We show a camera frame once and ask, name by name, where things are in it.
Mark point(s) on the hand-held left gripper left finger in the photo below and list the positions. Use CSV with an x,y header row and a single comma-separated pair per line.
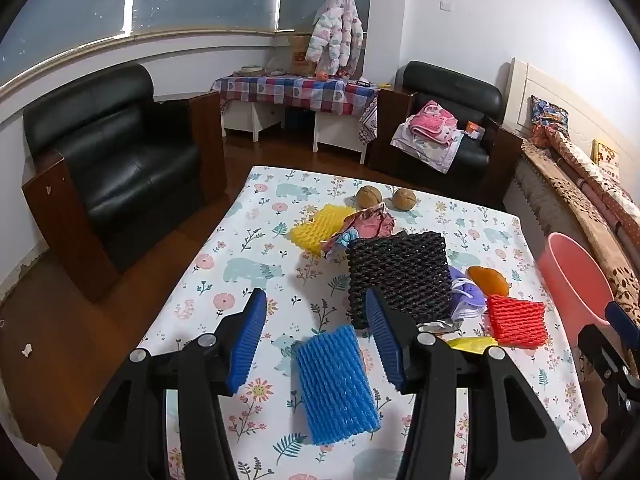
x,y
247,340

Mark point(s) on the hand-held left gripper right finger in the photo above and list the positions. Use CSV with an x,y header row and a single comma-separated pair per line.
x,y
382,332

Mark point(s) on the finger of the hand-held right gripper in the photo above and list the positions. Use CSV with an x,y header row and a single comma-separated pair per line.
x,y
624,317

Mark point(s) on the pink plastic bucket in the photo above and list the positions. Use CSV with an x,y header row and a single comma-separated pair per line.
x,y
570,280

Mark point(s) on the red foil wrapper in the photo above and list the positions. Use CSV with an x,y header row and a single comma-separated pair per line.
x,y
370,222

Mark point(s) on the silver foil wrapper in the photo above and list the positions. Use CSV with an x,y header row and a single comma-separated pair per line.
x,y
440,326

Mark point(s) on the black foam net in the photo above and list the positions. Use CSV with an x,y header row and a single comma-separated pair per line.
x,y
400,275

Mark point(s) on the floral bear tablecloth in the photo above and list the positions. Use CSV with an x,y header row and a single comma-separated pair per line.
x,y
240,270

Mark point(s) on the blue foam net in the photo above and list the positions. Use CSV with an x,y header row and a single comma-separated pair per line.
x,y
335,385

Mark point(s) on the yellow wrapper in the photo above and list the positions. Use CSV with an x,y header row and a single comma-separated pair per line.
x,y
470,344

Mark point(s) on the purple face mask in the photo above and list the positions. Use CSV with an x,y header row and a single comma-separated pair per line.
x,y
467,295

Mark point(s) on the bed with brown cover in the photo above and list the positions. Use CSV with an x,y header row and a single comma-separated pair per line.
x,y
590,220

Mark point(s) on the red foam net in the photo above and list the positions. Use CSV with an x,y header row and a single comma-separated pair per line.
x,y
515,320

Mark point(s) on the orange peel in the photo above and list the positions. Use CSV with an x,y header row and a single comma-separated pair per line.
x,y
490,280

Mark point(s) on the yellow foam net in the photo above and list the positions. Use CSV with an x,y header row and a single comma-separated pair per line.
x,y
320,230

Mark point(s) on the walnut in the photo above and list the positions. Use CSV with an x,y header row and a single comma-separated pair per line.
x,y
404,199
369,196

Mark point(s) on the orange dotted quilt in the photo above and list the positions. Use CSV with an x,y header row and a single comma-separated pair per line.
x,y
600,180

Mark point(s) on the yellow floral pillow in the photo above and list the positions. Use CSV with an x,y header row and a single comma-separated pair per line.
x,y
606,152

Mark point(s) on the white printed cloth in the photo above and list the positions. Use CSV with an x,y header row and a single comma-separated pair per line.
x,y
435,155

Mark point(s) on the black leather armchair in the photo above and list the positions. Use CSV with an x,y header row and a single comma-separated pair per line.
x,y
450,90
125,160

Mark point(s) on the pink printed blanket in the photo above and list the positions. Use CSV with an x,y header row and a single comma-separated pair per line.
x,y
430,120

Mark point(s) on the colourful cartoon pillow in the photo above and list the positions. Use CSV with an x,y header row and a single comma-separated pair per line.
x,y
547,112

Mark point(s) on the white wooden table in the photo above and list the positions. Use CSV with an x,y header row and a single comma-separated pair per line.
x,y
260,120

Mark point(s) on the white paper scrap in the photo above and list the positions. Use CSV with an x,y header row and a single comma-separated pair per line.
x,y
26,350

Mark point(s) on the small orange box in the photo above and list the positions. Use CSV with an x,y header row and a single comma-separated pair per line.
x,y
474,129

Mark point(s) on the white wooden bed headboard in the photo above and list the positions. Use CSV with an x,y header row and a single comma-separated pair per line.
x,y
550,90

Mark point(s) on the checked tablecloth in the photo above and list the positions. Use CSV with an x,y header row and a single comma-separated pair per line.
x,y
300,90

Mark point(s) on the white round dish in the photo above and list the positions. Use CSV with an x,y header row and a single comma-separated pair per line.
x,y
250,68

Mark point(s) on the cardboard box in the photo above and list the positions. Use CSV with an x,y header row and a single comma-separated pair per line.
x,y
299,55

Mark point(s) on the pastel puffy jacket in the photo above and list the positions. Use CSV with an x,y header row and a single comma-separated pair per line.
x,y
335,30

